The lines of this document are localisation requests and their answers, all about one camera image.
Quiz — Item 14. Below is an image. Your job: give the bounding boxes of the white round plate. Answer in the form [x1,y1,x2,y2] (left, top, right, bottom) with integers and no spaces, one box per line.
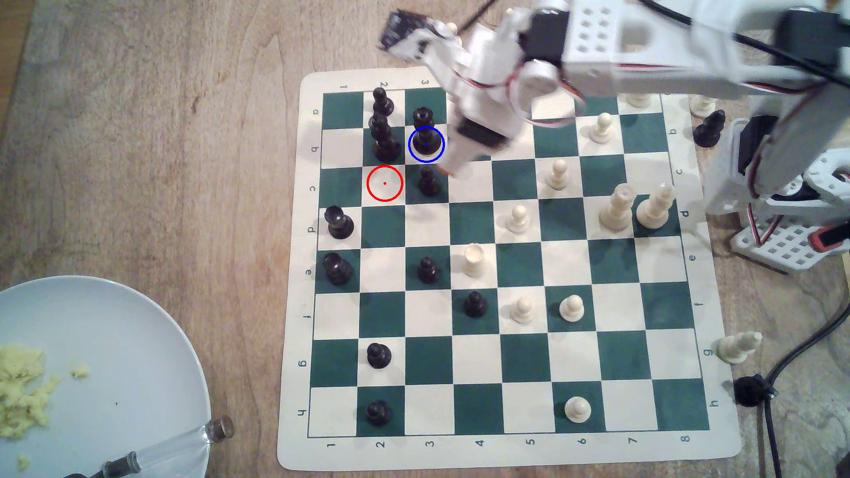
[0,275,212,478]

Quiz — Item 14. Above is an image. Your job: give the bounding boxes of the orange black clamp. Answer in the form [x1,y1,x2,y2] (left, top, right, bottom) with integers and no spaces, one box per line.
[813,224,850,253]

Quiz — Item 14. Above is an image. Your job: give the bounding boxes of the yellow mashed food heap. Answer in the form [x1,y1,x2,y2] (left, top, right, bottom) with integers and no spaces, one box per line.
[0,344,62,440]

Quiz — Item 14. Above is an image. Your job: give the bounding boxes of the green white chess mat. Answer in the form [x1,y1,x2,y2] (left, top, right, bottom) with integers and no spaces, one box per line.
[277,52,743,472]

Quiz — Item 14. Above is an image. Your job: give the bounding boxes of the black rook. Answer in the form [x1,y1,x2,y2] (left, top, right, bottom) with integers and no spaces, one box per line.
[323,252,354,286]
[324,206,355,240]

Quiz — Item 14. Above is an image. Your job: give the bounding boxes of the thin black camera cable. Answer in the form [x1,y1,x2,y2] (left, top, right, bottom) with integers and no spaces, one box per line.
[461,0,850,87]

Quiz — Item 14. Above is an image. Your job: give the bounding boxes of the black round knob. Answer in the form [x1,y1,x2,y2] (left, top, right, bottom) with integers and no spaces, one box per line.
[734,375,771,407]

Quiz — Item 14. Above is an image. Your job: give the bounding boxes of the thick black cable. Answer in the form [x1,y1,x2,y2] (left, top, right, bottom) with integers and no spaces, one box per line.
[762,317,850,478]

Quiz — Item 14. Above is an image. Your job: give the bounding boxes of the white camera mount tape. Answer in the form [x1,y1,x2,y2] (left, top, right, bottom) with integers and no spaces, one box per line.
[415,27,472,81]

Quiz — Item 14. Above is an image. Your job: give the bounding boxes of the white king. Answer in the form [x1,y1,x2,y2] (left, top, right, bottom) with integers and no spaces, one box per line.
[636,182,678,231]

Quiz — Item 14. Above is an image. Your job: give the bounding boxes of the black camera circuit board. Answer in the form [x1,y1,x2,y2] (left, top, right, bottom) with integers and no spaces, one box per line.
[377,9,433,54]

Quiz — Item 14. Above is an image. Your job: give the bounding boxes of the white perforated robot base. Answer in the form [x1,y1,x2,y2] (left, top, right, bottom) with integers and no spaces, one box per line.
[730,216,850,273]

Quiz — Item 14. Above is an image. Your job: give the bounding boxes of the black queen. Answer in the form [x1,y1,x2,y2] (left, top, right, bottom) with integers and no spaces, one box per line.
[368,113,402,162]

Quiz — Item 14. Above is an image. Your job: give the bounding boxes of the red black servo wire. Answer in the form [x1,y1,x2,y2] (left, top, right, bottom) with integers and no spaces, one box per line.
[508,63,587,128]

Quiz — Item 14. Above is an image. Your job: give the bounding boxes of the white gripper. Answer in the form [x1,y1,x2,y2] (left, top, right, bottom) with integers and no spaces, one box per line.
[440,8,535,177]

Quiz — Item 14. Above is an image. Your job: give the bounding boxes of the black king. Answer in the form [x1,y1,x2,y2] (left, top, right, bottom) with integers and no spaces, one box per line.
[410,106,444,163]

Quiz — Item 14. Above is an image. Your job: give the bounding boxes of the white queen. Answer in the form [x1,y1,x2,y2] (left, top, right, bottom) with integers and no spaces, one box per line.
[599,183,636,232]

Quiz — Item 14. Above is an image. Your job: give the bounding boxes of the clear handled utensil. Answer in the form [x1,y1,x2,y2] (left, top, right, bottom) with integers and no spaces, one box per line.
[63,416,235,478]

